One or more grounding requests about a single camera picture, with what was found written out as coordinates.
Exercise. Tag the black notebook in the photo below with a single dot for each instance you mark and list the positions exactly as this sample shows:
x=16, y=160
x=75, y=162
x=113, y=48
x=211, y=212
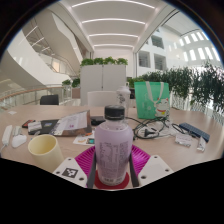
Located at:
x=49, y=126

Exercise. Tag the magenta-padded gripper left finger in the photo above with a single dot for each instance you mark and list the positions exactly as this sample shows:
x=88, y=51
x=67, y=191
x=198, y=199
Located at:
x=70, y=171

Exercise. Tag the red and black phone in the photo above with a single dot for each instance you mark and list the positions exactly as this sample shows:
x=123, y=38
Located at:
x=28, y=123

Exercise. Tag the wooden planter with plants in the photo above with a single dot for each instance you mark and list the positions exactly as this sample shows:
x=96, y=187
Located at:
x=71, y=87

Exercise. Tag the open printed magazine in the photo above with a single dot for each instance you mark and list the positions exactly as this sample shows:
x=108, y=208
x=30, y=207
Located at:
x=74, y=124

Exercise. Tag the small clear plastic packet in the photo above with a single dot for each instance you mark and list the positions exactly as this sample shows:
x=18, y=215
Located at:
x=184, y=140
x=201, y=144

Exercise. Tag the purple drink bottle black cap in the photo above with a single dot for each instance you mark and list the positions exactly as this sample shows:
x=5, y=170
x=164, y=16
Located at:
x=113, y=150

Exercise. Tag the ceiling light strips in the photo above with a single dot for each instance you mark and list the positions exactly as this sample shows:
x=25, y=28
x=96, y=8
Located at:
x=113, y=20

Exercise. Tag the small black case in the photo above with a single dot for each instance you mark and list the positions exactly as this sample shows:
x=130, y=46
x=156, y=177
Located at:
x=98, y=120

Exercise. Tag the green tote bag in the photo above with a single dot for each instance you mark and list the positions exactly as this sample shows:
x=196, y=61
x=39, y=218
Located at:
x=150, y=101

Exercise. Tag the white cabinet with plants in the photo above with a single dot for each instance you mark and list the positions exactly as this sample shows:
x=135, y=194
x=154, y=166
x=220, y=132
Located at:
x=103, y=80

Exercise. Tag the white chair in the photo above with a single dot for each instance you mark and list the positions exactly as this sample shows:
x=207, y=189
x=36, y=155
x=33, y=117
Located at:
x=101, y=99

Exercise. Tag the white paper sheet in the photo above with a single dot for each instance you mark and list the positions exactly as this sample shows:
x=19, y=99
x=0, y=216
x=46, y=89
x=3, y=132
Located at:
x=12, y=113

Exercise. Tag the pale yellow mug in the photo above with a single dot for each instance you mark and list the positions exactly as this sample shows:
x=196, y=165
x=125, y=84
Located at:
x=46, y=153

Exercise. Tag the colourful sticker sheet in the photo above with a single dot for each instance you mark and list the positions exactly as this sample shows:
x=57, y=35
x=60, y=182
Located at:
x=83, y=139

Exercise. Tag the row of green hedge plants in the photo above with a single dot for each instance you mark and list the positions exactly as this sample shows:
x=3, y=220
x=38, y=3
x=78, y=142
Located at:
x=196, y=86

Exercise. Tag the black chair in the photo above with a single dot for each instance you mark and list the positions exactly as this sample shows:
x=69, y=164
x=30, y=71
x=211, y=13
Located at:
x=49, y=100

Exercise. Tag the clear shaker bottle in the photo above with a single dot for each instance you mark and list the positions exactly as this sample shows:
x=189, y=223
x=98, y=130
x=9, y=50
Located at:
x=123, y=100

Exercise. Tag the white card on notebook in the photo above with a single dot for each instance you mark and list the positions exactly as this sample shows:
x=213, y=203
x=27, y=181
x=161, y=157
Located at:
x=34, y=126

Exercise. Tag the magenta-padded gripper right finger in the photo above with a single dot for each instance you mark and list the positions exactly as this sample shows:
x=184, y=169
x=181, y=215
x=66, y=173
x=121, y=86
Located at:
x=154, y=170

